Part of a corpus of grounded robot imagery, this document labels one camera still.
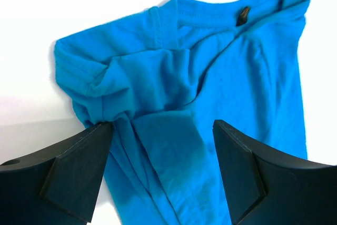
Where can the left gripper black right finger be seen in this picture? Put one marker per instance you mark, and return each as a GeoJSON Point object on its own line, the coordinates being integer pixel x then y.
{"type": "Point", "coordinates": [266, 186]}

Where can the blue t shirt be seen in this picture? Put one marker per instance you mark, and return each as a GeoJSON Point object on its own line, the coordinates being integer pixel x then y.
{"type": "Point", "coordinates": [163, 76]}

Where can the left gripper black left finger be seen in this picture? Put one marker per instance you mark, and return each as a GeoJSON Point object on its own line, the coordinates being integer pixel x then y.
{"type": "Point", "coordinates": [58, 184]}

